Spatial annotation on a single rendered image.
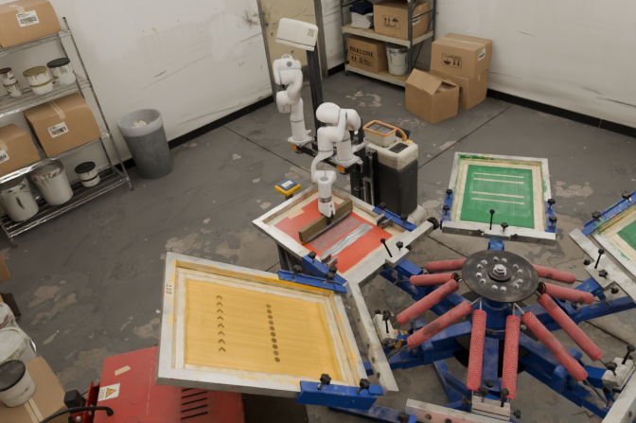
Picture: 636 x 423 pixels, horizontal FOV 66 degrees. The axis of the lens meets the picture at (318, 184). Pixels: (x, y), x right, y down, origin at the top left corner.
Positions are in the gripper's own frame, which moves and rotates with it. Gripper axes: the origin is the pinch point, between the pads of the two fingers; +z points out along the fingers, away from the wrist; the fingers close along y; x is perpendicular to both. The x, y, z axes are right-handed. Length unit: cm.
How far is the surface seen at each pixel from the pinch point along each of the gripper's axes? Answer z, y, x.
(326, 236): 6.0, -5.2, 5.1
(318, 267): 2.3, -25.2, 29.5
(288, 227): 6.5, 18.5, 15.2
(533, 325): -20, -129, 10
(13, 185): 54, 310, 115
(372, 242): 5.3, -28.9, -8.0
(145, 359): -1, -18, 123
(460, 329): 1, -102, 14
